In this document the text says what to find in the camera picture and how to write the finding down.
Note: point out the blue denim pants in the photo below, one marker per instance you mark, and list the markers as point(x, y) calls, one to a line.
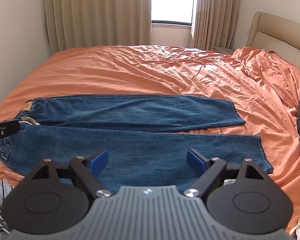
point(140, 142)

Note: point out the beige nightstand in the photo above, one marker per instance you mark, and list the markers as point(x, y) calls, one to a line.
point(222, 49)

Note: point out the wide beige curtain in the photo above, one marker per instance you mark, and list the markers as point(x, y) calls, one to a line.
point(97, 15)

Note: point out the narrow beige curtain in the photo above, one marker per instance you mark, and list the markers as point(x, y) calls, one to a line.
point(212, 12)

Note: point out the orange bed sheet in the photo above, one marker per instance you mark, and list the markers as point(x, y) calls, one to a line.
point(145, 70)

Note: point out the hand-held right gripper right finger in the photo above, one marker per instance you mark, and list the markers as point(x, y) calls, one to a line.
point(194, 160)

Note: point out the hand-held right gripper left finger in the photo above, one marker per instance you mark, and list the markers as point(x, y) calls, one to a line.
point(100, 159)

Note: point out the beige padded headboard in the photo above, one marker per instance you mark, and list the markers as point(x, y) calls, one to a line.
point(277, 35)

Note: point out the dark framed window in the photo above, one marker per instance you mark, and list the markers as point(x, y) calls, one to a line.
point(172, 2)

